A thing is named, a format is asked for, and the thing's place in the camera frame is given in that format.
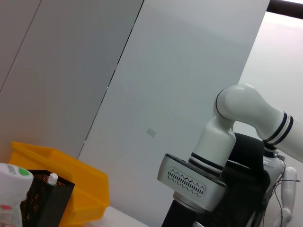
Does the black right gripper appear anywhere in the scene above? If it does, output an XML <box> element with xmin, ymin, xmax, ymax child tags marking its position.
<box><xmin>160</xmin><ymin>200</ymin><xmax>197</xmax><ymax>227</ymax></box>

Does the mint green pen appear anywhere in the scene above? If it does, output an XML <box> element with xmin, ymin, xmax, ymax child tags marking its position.
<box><xmin>47</xmin><ymin>173</ymin><xmax>59</xmax><ymax>186</ymax></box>

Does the clear water bottle green label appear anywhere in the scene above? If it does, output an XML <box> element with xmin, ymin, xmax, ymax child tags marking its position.
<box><xmin>0</xmin><ymin>162</ymin><xmax>34</xmax><ymax>227</ymax></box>

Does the black mesh pen holder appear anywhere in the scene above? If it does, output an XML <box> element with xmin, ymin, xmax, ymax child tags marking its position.
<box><xmin>20</xmin><ymin>169</ymin><xmax>76</xmax><ymax>227</ymax></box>

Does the black office chair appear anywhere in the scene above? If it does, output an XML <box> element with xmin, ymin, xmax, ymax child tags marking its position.
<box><xmin>196</xmin><ymin>132</ymin><xmax>272</xmax><ymax>227</ymax></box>

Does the yellow plastic storage bin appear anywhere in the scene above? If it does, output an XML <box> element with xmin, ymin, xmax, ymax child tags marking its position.
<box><xmin>9</xmin><ymin>141</ymin><xmax>110</xmax><ymax>225</ymax></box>

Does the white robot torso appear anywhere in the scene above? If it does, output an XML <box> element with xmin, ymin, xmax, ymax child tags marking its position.
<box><xmin>261</xmin><ymin>151</ymin><xmax>299</xmax><ymax>227</ymax></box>

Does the white partition board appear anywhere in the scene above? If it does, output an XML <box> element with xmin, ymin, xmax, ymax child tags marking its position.
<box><xmin>78</xmin><ymin>0</ymin><xmax>270</xmax><ymax>227</ymax></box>

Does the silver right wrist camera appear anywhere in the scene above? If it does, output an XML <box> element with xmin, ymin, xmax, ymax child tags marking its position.
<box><xmin>157</xmin><ymin>153</ymin><xmax>228</xmax><ymax>212</ymax></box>

